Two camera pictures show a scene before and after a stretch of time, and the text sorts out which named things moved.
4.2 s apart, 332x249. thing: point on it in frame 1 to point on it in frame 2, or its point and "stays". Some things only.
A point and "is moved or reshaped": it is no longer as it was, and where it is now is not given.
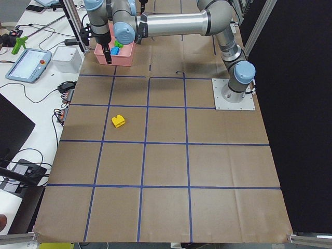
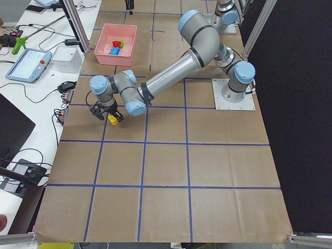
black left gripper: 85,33 to 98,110
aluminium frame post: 74,22 stays
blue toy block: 114,50 stays
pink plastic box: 125,58 stays
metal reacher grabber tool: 21,40 stays
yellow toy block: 119,121 is moved or reshaped
